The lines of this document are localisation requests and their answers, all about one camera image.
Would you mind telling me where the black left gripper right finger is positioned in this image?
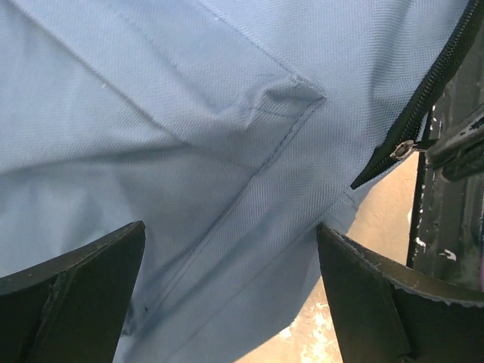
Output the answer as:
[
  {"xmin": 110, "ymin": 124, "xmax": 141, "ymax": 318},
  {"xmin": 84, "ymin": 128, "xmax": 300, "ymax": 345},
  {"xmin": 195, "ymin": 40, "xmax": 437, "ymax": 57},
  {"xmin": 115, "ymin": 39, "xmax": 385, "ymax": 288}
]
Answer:
[{"xmin": 317, "ymin": 225, "xmax": 483, "ymax": 363}]

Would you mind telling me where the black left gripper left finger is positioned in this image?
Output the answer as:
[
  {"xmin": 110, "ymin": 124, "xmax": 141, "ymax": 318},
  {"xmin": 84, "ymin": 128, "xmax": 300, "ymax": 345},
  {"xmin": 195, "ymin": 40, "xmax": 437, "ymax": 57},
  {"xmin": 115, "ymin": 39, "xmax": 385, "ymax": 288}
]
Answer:
[{"xmin": 1, "ymin": 221, "xmax": 145, "ymax": 362}]

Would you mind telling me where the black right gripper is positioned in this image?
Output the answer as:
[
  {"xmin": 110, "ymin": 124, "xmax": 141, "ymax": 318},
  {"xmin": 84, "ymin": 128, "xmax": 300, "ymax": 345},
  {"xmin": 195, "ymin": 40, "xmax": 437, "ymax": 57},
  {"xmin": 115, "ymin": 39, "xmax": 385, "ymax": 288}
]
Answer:
[{"xmin": 415, "ymin": 105, "xmax": 483, "ymax": 182}]

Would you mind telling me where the blue fabric backpack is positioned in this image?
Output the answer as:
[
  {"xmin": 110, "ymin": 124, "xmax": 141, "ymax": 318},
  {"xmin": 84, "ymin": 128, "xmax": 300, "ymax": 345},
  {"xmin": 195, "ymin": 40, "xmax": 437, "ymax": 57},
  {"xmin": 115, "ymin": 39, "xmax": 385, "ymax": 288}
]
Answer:
[{"xmin": 1, "ymin": 1, "xmax": 466, "ymax": 362}]

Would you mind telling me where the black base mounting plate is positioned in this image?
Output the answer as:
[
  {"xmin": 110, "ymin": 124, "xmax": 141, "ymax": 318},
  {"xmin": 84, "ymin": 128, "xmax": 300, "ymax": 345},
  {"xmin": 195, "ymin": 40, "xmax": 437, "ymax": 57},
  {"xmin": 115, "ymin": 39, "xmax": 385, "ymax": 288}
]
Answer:
[{"xmin": 405, "ymin": 67, "xmax": 484, "ymax": 292}]

